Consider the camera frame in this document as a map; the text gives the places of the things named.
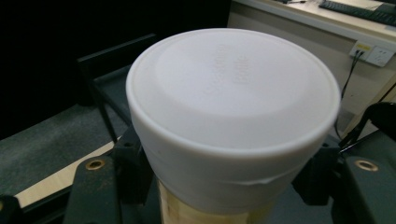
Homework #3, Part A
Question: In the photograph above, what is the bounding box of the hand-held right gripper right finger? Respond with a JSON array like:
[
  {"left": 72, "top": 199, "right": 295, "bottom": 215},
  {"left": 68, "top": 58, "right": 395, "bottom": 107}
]
[{"left": 291, "top": 145, "right": 396, "bottom": 224}]

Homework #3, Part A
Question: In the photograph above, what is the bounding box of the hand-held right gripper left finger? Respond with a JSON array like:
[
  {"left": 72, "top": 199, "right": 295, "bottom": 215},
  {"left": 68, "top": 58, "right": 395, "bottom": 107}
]
[{"left": 63, "top": 124, "right": 154, "bottom": 224}]

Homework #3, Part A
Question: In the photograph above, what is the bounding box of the black metal shelf rack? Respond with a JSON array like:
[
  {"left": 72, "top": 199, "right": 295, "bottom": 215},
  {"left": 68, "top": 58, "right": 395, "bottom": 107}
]
[{"left": 76, "top": 33, "right": 158, "bottom": 146}]

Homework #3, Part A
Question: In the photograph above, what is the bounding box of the amber jar with white lid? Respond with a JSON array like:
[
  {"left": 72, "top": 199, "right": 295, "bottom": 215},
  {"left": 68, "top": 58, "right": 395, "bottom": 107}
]
[{"left": 125, "top": 27, "right": 342, "bottom": 224}]

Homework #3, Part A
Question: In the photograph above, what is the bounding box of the black curtain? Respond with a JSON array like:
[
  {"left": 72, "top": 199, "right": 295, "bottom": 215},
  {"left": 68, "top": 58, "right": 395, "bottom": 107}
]
[{"left": 0, "top": 0, "right": 233, "bottom": 141}]

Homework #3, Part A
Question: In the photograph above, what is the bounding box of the black keyboard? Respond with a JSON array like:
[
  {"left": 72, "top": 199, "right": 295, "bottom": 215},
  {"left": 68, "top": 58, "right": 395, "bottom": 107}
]
[{"left": 318, "top": 0, "right": 396, "bottom": 28}]

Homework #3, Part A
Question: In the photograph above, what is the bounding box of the black power cable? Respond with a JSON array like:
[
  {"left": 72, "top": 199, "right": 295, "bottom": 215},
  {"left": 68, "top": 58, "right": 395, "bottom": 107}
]
[{"left": 333, "top": 50, "right": 366, "bottom": 139}]

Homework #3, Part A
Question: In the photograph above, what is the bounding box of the white wall socket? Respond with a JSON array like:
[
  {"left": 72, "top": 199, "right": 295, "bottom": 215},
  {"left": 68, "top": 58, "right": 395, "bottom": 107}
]
[{"left": 348, "top": 40, "right": 396, "bottom": 68}]

